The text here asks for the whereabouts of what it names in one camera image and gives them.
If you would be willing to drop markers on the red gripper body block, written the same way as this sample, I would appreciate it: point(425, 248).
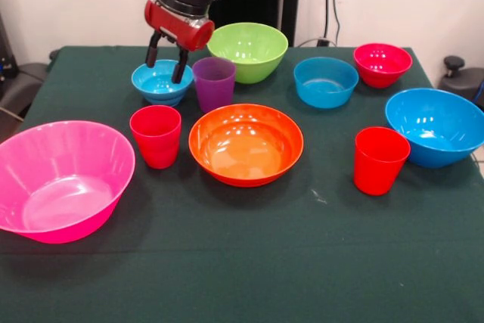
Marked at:
point(181, 31)

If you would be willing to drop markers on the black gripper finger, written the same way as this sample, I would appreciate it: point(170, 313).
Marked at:
point(179, 69)
point(152, 52)

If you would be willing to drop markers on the small blue ridged bowl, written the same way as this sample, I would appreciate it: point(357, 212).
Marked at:
point(159, 90)

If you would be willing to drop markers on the purple cup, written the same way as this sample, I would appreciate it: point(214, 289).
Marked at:
point(213, 92)

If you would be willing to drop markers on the orange bowl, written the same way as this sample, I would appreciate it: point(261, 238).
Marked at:
point(246, 149)

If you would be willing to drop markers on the black equipment tower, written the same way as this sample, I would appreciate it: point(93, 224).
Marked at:
point(5, 54)

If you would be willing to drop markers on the green bowl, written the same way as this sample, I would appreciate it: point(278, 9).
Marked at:
point(246, 58)

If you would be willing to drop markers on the red cup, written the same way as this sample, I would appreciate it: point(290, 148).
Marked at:
point(378, 171)
point(155, 145)

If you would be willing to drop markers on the medium blue bowl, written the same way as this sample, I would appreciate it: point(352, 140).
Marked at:
point(325, 88)

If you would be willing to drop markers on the large pink bowl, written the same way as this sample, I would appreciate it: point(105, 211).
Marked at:
point(56, 187)

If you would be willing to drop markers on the small red bowl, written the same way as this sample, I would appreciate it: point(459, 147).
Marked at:
point(382, 69)

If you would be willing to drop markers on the dark green tablecloth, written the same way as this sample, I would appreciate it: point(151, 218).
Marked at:
point(242, 262)

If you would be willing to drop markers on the large blue bowl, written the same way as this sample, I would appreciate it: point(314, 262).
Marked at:
point(435, 130)

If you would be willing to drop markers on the black pedestal foot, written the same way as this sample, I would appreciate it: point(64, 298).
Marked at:
point(22, 84)
point(465, 81)

